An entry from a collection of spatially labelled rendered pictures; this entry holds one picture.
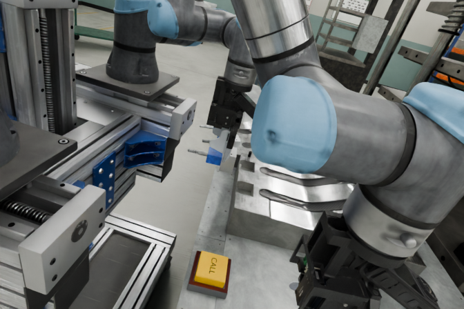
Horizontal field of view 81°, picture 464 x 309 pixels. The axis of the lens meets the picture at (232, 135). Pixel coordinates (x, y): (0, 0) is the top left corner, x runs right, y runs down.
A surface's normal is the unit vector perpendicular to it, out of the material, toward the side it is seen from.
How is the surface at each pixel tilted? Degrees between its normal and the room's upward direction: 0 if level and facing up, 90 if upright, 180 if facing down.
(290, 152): 100
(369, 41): 90
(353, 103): 24
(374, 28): 90
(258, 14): 104
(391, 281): 90
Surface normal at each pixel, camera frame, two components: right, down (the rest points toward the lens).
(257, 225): -0.10, 0.45
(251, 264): 0.24, -0.86
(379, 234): -0.62, 0.23
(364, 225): -0.81, 0.08
